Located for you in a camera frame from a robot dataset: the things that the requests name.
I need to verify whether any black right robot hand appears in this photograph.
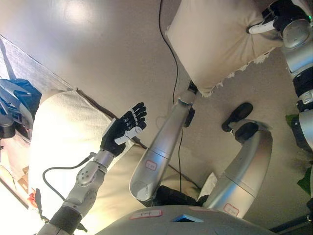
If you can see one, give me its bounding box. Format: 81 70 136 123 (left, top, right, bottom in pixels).
248 0 309 35

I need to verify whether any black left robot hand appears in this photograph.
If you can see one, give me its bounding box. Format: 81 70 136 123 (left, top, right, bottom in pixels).
99 102 148 157

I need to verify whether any cream fringed pillow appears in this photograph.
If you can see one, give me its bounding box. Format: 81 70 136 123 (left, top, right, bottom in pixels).
165 0 285 98

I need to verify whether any silver left robot leg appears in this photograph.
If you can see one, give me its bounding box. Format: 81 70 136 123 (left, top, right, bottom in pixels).
129 90 197 202

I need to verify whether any silver robot leg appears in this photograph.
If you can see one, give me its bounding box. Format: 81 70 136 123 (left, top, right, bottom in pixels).
202 119 273 219
129 90 197 202

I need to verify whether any black left robot foot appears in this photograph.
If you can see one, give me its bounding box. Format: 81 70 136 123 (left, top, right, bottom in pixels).
186 80 198 96

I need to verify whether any black robot foot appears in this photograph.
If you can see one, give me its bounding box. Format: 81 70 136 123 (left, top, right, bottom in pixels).
221 102 254 131
186 80 198 96

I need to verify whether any black right robot foot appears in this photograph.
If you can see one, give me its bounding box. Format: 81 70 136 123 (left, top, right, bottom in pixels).
221 102 254 131

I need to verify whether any grey robot torso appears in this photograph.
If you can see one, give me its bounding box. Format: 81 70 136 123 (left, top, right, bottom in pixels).
94 205 278 235

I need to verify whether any silver right robot leg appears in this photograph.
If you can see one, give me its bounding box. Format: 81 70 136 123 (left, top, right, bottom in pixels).
202 119 273 219

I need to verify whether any green leafy plant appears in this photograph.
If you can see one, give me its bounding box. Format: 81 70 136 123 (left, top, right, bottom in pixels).
284 113 313 197

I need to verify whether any black robot wrist cable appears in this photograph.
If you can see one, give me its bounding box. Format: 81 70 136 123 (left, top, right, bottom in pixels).
42 152 97 204

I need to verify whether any thin black floor cable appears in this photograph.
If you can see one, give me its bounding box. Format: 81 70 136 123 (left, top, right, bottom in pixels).
158 0 183 192

